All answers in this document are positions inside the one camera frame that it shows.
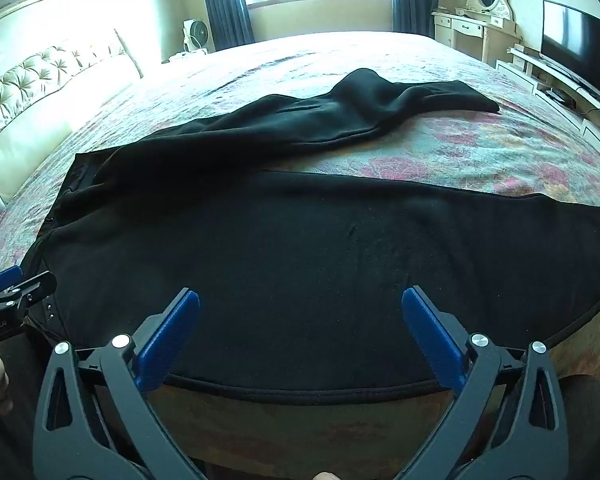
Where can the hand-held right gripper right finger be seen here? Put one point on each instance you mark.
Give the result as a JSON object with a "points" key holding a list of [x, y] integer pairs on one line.
{"points": [[425, 325]]}

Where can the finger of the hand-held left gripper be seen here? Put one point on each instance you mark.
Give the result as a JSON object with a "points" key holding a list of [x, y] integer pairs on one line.
{"points": [[4, 278], [30, 290]]}

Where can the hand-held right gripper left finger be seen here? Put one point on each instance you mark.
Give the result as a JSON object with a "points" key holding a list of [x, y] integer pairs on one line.
{"points": [[177, 325]]}

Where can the black pants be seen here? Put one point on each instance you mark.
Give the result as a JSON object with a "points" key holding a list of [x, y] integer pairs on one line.
{"points": [[300, 260]]}

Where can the cream tufted headboard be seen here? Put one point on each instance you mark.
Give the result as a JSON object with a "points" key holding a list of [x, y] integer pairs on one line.
{"points": [[30, 125]]}

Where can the floral bedspread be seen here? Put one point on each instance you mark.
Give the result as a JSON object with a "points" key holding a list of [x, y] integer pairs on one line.
{"points": [[455, 150]]}

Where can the black set-top box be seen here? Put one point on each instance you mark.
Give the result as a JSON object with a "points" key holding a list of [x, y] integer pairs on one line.
{"points": [[560, 97]]}

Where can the white television stand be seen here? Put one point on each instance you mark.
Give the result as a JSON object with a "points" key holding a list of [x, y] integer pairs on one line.
{"points": [[535, 72]]}

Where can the white fan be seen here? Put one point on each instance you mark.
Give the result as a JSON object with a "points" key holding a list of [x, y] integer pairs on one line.
{"points": [[196, 36]]}

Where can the cream dressing table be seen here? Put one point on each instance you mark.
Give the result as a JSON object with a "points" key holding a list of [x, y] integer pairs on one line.
{"points": [[467, 32]]}

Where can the black flat television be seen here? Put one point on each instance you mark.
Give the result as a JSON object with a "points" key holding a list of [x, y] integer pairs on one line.
{"points": [[575, 42]]}

